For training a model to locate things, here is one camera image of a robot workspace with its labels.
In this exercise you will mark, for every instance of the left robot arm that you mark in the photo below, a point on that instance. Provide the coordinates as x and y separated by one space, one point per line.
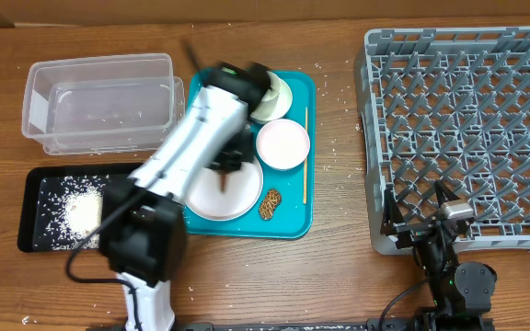
143 233

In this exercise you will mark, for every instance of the black plastic tray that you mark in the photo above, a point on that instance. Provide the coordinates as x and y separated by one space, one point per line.
35 176

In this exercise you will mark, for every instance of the clear plastic bin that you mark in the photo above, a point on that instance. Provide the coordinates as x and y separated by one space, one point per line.
105 104

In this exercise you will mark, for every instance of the white cup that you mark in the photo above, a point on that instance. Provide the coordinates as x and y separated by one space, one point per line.
273 92

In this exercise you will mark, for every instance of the wooden chopstick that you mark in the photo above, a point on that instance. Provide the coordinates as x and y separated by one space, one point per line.
307 149

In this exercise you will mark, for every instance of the pile of white rice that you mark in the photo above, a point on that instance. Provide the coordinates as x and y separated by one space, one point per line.
81 213

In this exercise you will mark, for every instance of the grey dishwasher rack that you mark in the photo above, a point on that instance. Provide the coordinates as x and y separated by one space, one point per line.
452 105

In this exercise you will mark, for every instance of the white saucer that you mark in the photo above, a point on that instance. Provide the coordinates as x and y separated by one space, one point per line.
266 112

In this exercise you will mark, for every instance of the large white plate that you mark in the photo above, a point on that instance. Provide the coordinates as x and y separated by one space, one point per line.
242 190

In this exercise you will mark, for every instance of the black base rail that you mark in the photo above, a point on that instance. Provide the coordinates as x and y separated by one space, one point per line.
283 327

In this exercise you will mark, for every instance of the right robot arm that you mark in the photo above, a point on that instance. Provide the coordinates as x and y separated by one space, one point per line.
461 292

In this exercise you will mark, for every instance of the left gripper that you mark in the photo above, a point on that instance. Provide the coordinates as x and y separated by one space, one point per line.
235 165

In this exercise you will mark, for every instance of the white bowl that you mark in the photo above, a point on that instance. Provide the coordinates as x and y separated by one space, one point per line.
281 144

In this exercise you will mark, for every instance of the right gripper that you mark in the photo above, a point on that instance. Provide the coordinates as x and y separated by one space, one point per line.
394 225

